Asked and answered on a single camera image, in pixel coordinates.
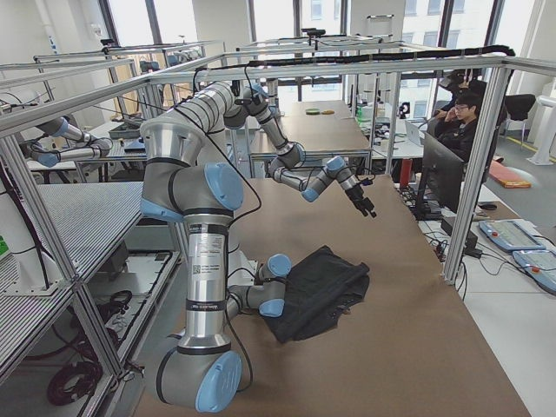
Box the black monitor on desk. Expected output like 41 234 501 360
414 134 465 221

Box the black t-shirt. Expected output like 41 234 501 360
265 246 370 343

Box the person in black jacket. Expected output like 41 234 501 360
434 92 482 162

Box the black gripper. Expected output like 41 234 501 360
342 175 377 218

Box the striped aluminium workbench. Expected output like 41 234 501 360
1 182 142 380

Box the aluminium cage frame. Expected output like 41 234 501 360
0 41 518 379

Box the robot teach pendant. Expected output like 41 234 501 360
478 220 546 252

